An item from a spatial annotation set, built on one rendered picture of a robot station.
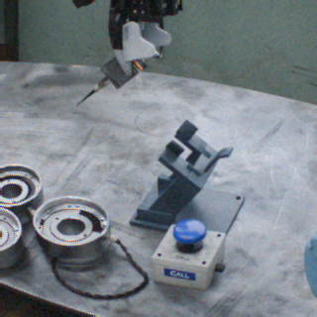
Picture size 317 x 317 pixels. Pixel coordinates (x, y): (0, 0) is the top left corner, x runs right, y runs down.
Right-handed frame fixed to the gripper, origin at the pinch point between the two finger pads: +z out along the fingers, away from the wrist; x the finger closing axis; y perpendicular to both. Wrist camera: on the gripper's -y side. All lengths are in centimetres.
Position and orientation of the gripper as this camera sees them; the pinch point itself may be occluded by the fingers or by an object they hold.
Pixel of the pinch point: (130, 62)
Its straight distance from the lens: 115.9
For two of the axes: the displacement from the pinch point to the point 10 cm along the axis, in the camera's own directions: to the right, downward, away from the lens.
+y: 9.0, 1.7, -3.9
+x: 4.3, -4.7, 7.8
